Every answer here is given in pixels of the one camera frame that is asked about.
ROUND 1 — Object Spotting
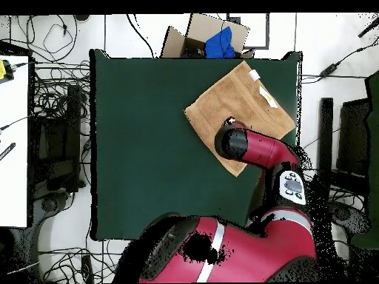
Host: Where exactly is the dark green table cloth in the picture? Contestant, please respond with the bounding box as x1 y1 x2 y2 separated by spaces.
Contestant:
89 48 303 241

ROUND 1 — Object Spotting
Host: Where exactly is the black cable tangle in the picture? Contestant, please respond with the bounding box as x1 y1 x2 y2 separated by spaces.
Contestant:
38 239 125 283
328 168 368 208
29 58 91 125

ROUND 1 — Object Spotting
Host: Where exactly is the blue cloth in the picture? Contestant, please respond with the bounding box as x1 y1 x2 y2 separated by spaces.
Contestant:
204 26 237 59

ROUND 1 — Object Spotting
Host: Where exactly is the white desk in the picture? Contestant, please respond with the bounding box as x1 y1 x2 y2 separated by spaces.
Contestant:
0 54 30 229

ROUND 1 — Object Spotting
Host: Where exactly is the orange terry towel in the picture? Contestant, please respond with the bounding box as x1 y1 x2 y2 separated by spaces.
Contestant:
183 60 297 178

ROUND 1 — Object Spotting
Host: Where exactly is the brown cardboard box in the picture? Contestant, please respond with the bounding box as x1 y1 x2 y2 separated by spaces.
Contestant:
159 13 255 59

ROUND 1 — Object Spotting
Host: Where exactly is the black equipment stand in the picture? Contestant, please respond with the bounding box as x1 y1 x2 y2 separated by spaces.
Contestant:
29 84 87 193
315 97 371 202

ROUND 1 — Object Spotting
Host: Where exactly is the grey looped cable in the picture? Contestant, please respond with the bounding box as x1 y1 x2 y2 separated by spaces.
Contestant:
26 14 78 63

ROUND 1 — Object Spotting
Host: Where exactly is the black power adapter with cable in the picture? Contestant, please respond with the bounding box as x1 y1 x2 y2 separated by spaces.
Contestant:
301 38 379 85

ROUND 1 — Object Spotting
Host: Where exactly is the yellow and black device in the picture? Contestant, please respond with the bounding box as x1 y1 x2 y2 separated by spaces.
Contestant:
0 58 15 85

